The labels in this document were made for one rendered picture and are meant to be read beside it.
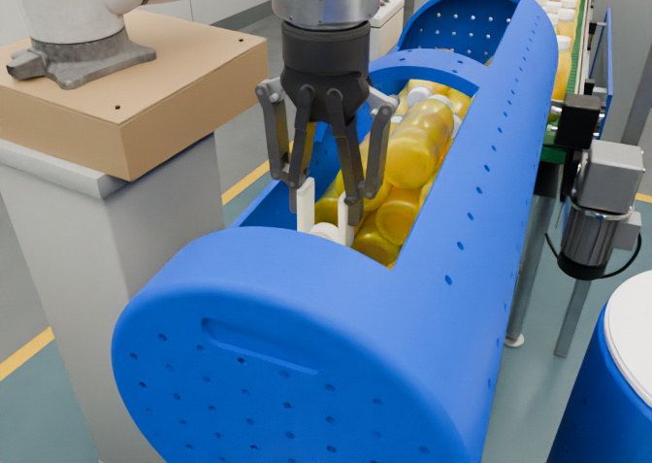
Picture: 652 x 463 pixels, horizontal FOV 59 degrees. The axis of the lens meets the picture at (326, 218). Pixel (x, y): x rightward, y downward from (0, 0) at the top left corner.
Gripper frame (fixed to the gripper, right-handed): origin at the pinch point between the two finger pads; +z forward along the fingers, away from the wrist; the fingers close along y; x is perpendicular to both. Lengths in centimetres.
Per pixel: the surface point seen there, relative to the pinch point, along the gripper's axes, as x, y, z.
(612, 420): -2.5, 31.1, 14.4
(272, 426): -23.8, 5.4, 1.3
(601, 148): 84, 32, 26
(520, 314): 106, 26, 99
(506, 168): 6.7, 16.4, -5.8
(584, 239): 78, 34, 47
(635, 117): 106, 41, 27
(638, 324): 5.6, 32.1, 8.6
